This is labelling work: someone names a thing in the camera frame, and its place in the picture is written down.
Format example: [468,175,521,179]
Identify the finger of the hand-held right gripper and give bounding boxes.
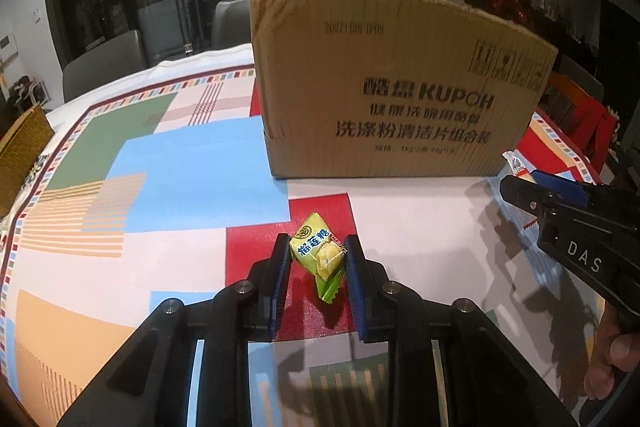
[500,174,557,224]
[531,169,592,204]

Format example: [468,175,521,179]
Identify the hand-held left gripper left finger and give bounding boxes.
[57,234,292,427]

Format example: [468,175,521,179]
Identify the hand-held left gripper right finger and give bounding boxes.
[344,235,578,427]

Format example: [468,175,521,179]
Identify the white yellow snack packet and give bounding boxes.
[501,149,540,230]

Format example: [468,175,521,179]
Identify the green yellow candy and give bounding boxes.
[290,213,348,305]

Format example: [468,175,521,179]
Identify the brown cardboard box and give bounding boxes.
[249,0,559,180]

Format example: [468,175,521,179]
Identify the person's right hand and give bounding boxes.
[590,299,640,404]

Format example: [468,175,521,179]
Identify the red garment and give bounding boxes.
[575,97,622,158]

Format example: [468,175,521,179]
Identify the brown wooden chair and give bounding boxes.
[542,72,594,124]

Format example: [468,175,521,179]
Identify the grey upholstered chair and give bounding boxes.
[62,29,143,105]
[556,56,605,106]
[211,0,253,51]

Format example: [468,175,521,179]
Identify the colourful geometric tablecloth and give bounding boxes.
[0,56,608,427]

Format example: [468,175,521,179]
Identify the red foil balloons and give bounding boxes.
[492,0,534,26]

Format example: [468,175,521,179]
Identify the floral patterned cloth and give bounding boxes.
[20,152,49,194]

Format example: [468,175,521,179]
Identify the woven rattan lidded box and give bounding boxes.
[0,103,56,217]

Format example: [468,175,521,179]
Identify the white storage shelf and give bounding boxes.
[6,76,52,114]

